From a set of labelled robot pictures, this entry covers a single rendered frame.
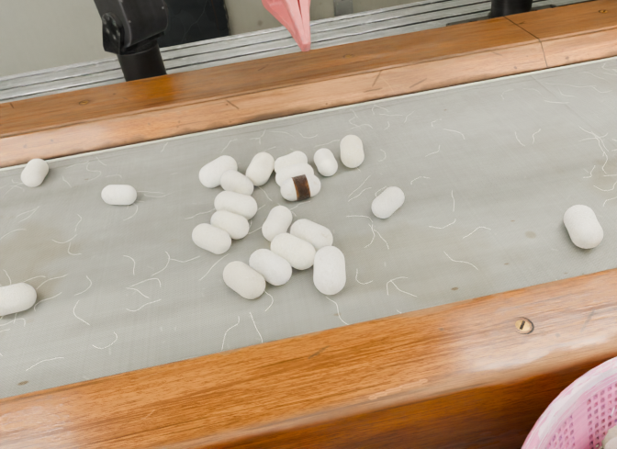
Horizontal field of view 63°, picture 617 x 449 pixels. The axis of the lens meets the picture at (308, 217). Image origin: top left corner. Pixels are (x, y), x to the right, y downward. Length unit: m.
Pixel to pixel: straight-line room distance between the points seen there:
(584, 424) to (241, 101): 0.42
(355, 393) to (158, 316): 0.15
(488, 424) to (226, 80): 0.44
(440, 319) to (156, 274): 0.21
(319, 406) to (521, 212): 0.23
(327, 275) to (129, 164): 0.27
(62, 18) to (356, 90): 2.06
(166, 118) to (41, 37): 2.02
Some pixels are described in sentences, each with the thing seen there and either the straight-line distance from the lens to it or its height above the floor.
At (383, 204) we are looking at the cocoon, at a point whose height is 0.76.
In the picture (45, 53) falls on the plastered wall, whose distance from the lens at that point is 2.59.
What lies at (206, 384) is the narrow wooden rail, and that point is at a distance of 0.29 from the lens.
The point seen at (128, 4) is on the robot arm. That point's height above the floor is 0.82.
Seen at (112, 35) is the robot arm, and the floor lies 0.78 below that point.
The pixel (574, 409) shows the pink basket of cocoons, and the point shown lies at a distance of 0.28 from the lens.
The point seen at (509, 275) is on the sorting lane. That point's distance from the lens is 0.36.
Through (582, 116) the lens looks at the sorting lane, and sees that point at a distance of 0.55.
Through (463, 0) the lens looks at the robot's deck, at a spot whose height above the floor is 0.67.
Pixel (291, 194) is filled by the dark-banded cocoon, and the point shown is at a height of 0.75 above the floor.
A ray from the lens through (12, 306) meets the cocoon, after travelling 0.40.
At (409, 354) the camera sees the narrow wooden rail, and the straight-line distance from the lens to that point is 0.28.
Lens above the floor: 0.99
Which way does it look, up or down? 39 degrees down
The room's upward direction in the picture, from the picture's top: 8 degrees counter-clockwise
